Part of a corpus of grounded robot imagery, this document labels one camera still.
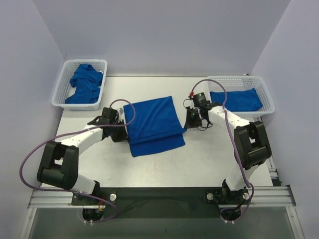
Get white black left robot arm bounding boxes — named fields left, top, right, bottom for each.
left=37, top=108, right=128, bottom=197

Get crumpled blue towels in basket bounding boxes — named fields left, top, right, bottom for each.
left=65, top=64, right=103, bottom=104

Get white perforated left basket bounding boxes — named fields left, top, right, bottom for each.
left=51, top=59, right=108, bottom=111

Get aluminium frame rail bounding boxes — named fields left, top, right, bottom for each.
left=18, top=117, right=306, bottom=239

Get white perforated right basket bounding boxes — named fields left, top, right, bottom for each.
left=208, top=75, right=275, bottom=118

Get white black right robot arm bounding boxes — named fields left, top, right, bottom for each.
left=185, top=104, right=272, bottom=192

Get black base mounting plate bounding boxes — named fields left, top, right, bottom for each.
left=71, top=187, right=253, bottom=221

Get blue towel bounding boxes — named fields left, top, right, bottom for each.
left=124, top=96, right=186, bottom=157
left=225, top=89, right=263, bottom=112

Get white perforated basket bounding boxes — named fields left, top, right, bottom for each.
left=208, top=75, right=275, bottom=118
left=51, top=59, right=108, bottom=111

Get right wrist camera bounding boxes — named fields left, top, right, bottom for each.
left=189, top=92, right=210, bottom=108

